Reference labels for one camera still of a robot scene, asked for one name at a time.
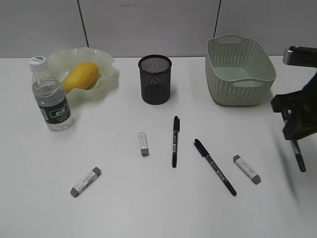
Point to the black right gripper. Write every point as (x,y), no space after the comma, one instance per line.
(301,122)

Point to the black marker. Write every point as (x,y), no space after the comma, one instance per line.
(204,153)
(295,145)
(176,129)

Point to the yellow mango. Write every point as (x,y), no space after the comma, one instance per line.
(80,77)

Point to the clear water bottle green label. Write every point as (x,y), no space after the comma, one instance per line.
(50,95)

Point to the pale green plastic basket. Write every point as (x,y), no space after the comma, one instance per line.
(238,71)

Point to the white eraser right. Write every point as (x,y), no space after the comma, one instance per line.
(252,175)

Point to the white eraser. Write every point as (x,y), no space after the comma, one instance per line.
(252,175)
(79,187)
(144,149)

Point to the black mesh pen holder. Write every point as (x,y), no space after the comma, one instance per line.
(155,73)

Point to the white eraser centre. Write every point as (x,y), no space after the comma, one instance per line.
(144,149)

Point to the white eraser left front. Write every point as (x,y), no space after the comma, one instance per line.
(79,187)

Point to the translucent green wavy plate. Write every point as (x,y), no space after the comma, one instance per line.
(63,61)

